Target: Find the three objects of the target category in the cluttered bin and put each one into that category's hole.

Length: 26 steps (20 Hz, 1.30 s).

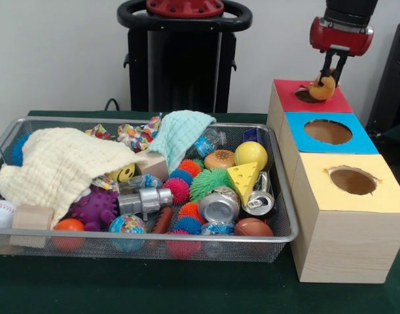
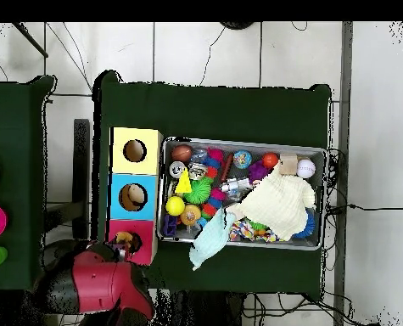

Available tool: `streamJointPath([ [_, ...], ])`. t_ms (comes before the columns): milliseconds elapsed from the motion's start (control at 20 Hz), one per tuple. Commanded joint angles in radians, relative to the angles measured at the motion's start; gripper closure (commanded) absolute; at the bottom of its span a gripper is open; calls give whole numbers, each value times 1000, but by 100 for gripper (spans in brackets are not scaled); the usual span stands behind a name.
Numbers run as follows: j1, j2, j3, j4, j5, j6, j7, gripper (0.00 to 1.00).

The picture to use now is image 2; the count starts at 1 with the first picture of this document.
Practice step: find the globe print ball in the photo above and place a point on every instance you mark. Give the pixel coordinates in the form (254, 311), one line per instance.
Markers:
(242, 159)

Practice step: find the brown toy football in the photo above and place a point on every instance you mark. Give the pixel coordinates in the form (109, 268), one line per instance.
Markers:
(182, 153)

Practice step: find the toy hamburger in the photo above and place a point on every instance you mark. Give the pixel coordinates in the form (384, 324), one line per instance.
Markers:
(191, 215)

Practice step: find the light blue waffle cloth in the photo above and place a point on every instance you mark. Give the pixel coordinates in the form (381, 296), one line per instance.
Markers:
(208, 241)

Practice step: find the black round base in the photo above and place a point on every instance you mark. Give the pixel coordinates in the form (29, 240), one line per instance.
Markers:
(236, 25)

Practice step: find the cream waffle cloth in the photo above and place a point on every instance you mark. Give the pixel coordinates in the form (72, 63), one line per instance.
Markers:
(279, 203)

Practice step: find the silver mesh bin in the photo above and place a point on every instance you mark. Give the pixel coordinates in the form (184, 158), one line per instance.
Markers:
(255, 145)

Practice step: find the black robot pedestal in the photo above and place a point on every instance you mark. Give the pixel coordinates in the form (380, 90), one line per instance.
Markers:
(201, 309)

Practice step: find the crushed silver can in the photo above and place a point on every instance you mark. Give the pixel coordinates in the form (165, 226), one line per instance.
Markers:
(198, 169)

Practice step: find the dark green side tablecloth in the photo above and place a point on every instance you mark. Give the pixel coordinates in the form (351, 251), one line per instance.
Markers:
(14, 136)

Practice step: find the yellow ball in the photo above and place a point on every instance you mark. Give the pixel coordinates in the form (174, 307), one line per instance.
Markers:
(175, 206)

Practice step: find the green spiky ball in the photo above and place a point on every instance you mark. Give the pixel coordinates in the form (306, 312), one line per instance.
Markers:
(197, 192)

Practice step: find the wooden box with three holes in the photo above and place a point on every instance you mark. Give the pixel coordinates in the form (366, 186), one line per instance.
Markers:
(150, 163)

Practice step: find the white baseball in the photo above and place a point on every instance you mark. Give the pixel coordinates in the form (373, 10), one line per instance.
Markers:
(306, 168)

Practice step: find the black tripod leg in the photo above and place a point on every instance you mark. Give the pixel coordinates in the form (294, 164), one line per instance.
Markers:
(31, 40)

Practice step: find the brown plush bear toy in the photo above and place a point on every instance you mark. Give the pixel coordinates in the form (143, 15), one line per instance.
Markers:
(123, 236)

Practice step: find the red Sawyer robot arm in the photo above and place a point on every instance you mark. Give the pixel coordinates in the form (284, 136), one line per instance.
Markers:
(96, 282)

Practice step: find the black upright panel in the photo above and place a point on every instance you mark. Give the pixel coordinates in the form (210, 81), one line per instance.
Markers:
(81, 169)

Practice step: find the yellow cheese wedge toy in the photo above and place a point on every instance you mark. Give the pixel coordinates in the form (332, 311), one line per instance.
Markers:
(184, 185)

